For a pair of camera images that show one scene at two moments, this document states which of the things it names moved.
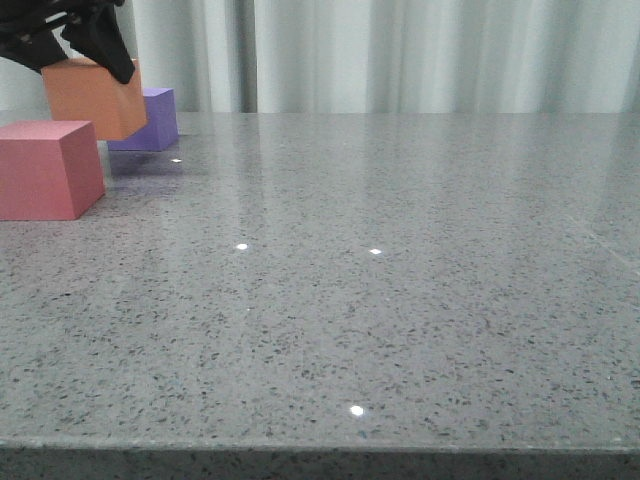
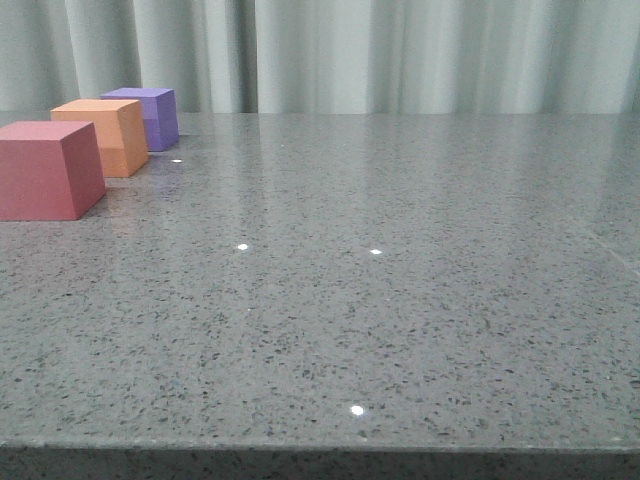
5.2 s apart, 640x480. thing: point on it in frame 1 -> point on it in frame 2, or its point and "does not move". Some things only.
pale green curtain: [375, 56] does not move
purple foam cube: [161, 129] does not move
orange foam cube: [80, 90] -> [119, 130]
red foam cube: [49, 170] does not move
